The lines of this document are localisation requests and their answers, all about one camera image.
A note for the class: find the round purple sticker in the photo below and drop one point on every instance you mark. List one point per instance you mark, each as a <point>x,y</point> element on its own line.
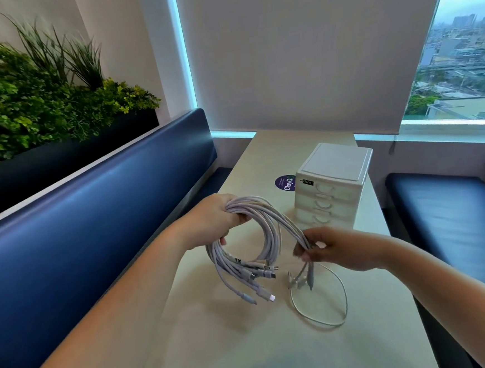
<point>284,183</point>

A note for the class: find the white roller blind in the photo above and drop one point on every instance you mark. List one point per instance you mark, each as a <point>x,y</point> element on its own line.
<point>311,46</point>

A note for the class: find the glass window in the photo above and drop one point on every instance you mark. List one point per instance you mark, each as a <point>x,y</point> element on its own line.
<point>460,72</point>

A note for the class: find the person's right forearm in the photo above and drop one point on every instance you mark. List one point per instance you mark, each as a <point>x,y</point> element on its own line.
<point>461,307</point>

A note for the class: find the person's left hand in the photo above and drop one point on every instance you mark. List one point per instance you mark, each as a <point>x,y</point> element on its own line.
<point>205,222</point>

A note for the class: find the white mini drawer cabinet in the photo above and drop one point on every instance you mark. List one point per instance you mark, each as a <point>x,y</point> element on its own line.
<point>337,161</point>

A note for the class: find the blue padded bench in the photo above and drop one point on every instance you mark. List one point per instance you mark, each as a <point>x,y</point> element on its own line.
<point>95,231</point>
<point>450,215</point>

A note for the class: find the green leafy plants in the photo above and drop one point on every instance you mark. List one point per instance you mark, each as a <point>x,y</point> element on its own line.
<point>31,110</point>

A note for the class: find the person's left forearm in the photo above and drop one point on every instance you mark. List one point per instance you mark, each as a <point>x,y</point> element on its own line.
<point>99,327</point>

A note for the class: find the person's right hand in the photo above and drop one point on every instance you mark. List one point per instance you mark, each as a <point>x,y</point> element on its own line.
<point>348,249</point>

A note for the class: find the white table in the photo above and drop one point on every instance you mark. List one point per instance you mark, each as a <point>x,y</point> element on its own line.
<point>238,345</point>

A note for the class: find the black planter box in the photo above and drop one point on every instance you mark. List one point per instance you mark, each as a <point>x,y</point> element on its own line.
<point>77,155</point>

